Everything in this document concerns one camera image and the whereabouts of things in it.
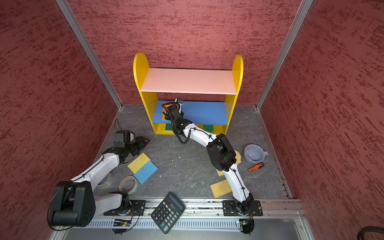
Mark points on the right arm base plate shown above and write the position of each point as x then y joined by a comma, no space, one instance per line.
233,208

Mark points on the orange sponge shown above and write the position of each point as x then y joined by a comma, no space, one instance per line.
165,115

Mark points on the clear tape roll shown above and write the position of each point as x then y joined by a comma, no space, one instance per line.
129,184

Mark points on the grey plastic cup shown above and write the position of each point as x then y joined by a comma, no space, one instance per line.
254,154

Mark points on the blue sponge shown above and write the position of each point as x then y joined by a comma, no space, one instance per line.
145,172

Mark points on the circuit board with wires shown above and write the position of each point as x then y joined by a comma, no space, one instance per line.
246,226
121,226

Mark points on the aluminium corner post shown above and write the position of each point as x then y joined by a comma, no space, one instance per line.
292,33
79,33

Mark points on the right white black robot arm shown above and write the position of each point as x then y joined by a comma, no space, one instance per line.
221,153

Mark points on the right aluminium corner post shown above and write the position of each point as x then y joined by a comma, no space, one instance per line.
292,33

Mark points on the aluminium front rail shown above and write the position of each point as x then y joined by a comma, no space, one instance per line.
203,219

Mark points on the grey tape roll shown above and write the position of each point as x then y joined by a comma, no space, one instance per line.
106,181

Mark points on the bright green sponge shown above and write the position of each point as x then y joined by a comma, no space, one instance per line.
209,128

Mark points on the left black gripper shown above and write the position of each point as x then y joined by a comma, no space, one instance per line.
142,143

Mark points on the left aluminium corner post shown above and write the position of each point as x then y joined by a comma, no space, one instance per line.
79,33

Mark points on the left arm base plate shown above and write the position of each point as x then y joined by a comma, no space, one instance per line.
138,207

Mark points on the left circuit board with wires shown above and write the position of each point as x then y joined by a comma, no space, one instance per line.
121,226

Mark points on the black calculator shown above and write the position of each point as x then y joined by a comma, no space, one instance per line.
167,213

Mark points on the orange handled screwdriver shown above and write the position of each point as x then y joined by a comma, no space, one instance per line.
254,168

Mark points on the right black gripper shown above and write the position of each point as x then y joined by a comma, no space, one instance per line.
168,116

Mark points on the dark green scrub sponge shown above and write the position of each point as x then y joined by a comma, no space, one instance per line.
168,128

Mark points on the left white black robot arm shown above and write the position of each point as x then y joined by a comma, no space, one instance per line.
74,203

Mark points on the right circuit board with wires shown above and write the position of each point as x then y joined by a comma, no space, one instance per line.
246,226

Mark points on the yellow shelf pink blue boards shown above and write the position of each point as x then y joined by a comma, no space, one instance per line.
152,81

